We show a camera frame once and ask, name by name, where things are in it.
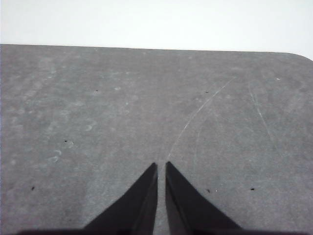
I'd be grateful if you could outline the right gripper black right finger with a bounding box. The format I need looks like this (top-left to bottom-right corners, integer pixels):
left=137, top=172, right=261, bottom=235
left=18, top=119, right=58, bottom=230
left=165, top=161, right=243, bottom=233

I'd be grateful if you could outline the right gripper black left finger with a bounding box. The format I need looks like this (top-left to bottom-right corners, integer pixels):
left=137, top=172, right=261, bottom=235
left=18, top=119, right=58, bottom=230
left=83, top=162, right=158, bottom=233

